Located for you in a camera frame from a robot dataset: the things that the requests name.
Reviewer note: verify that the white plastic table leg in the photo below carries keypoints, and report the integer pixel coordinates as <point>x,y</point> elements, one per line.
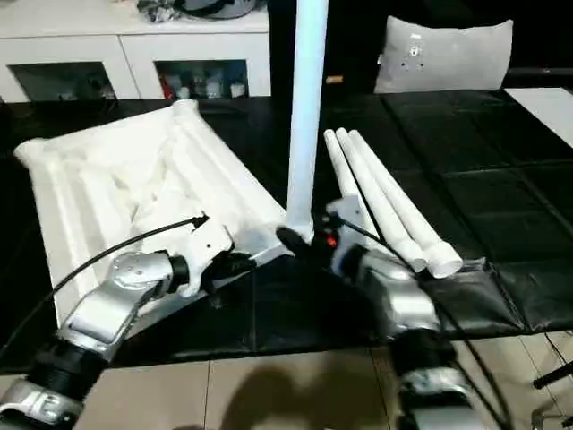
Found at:
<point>309,112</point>
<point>336,152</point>
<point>399,197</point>
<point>380,197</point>

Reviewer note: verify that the white plastic table top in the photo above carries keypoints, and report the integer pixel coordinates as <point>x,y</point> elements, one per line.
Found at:
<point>112,179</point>

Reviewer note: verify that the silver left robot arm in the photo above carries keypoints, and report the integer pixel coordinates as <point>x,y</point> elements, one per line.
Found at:
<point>103,304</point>

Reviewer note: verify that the black cabinet with gold label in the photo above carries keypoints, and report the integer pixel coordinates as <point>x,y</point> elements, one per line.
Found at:
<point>353,40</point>

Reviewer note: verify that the grey cushion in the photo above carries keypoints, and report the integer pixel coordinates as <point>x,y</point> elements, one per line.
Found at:
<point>447,58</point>

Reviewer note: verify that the grey helmet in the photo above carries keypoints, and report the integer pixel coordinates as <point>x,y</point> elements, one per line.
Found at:
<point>242,6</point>

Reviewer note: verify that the white sideboard with glass doors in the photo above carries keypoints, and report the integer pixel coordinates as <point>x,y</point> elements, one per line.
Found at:
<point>112,49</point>

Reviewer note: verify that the black stand leg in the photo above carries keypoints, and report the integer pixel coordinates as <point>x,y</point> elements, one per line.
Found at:
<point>553,377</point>

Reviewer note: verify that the dark clutter pile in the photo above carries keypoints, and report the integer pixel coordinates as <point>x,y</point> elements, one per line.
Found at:
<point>156,11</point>

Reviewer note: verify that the chrome chair leg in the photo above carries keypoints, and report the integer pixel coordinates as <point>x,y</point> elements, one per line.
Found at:
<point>537,416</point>

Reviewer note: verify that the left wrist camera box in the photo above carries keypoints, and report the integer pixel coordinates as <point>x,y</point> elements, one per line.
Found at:
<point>208,244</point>

